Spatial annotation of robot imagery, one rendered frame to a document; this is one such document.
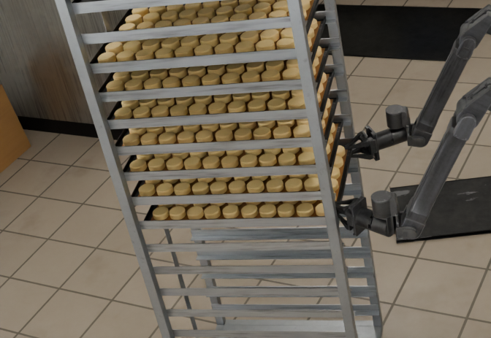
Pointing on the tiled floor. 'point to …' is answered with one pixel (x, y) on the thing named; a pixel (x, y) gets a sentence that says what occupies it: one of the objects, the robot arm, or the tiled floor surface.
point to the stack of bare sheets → (454, 209)
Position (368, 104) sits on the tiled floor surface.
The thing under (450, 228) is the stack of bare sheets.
